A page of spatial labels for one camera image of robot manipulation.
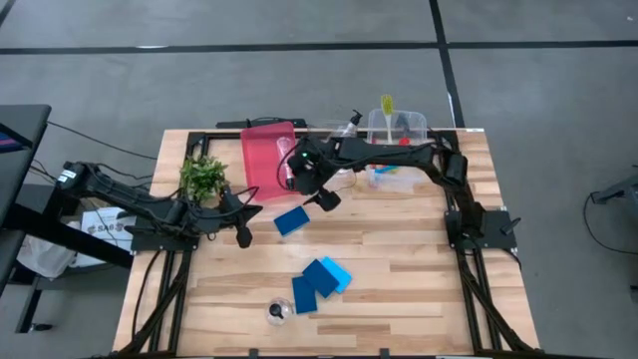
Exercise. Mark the black desk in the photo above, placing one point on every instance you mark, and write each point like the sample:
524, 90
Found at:
22, 124

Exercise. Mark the white printed box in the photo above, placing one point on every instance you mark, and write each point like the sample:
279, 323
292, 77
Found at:
102, 227

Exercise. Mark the yellow-green dish brush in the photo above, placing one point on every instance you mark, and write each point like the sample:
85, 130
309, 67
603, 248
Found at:
387, 105

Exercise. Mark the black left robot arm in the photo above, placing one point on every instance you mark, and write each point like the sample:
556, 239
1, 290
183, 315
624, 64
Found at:
124, 197

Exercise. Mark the black power strip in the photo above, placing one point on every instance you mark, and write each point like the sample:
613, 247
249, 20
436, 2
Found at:
279, 122

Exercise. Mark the pink plastic tray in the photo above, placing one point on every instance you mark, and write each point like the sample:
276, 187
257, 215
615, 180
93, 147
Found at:
259, 164

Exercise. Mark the green potted plant white pot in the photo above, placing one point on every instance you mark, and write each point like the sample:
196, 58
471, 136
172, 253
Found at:
202, 177

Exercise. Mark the clear plastic bin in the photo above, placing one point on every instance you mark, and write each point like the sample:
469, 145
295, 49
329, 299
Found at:
326, 128
416, 124

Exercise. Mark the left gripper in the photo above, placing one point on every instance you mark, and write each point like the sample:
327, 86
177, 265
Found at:
244, 237

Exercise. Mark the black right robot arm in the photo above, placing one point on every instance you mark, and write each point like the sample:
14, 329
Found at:
399, 154

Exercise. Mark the blue dish brush white bristles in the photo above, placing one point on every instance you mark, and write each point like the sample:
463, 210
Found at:
386, 170

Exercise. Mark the white plastic bag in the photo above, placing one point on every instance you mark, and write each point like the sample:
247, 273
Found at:
45, 259

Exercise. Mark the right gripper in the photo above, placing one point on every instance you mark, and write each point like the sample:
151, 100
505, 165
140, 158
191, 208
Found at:
311, 179

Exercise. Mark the grey stand leg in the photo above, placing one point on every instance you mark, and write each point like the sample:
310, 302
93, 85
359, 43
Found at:
623, 189

